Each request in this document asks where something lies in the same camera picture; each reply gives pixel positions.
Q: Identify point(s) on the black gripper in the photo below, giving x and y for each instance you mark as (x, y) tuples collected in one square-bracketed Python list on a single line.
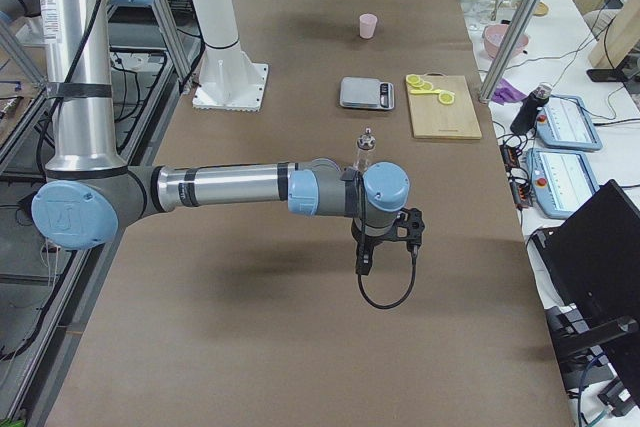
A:
[(367, 243)]

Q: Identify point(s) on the clear glass sauce bottle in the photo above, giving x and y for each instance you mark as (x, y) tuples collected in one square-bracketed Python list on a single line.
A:
[(365, 146)]

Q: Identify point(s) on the pink plastic cup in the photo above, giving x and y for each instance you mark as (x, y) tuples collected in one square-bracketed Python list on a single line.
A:
[(367, 25)]

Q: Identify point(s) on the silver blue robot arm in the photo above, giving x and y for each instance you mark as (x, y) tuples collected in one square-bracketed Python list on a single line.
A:
[(91, 193)]

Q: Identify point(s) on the silver kitchen scale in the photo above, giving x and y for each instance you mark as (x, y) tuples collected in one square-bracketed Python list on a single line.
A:
[(367, 94)]

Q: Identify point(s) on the bamboo cutting board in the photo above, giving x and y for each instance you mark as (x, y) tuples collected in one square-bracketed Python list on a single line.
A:
[(432, 120)]

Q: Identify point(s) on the yellow plastic knife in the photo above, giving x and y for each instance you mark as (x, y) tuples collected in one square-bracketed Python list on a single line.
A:
[(418, 92)]

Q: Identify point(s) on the blue teach pendant near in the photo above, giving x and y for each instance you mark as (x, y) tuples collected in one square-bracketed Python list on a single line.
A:
[(562, 180)]

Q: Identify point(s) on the blue teach pendant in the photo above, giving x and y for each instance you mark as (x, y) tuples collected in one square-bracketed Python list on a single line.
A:
[(563, 123), (562, 180)]

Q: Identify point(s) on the black water bottle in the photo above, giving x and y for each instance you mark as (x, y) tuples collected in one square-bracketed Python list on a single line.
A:
[(527, 114)]

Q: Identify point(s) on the purple cloth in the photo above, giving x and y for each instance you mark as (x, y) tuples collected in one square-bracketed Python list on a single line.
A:
[(505, 92)]

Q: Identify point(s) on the black monitor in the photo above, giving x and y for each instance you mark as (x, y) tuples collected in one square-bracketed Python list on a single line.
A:
[(593, 261)]

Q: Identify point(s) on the blue teach pendant far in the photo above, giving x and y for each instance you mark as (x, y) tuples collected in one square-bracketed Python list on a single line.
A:
[(563, 123)]

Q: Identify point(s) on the pink bowl with ice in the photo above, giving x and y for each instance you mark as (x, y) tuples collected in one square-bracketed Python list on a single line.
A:
[(493, 36)]

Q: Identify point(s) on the white camera post base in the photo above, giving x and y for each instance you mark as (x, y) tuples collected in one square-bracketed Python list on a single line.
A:
[(228, 79)]

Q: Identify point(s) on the aluminium frame post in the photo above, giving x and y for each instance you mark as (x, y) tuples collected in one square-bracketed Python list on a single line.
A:
[(498, 66)]

